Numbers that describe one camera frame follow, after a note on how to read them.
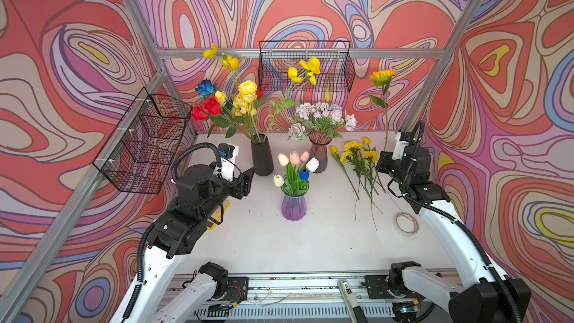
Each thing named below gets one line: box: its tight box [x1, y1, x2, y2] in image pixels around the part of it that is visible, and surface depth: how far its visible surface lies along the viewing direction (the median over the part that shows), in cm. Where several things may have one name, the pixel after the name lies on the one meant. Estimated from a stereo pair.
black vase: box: [251, 133, 275, 177], surface depth 94 cm
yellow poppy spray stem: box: [262, 56, 321, 142], surface depth 75 cm
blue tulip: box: [299, 168, 311, 181], surface depth 68 cm
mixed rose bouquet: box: [191, 42, 267, 137], surface depth 74 cm
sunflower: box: [369, 70, 398, 152], surface depth 78 cm
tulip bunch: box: [272, 151, 320, 196], surface depth 73 cm
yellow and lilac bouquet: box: [287, 101, 358, 140], surface depth 87 cm
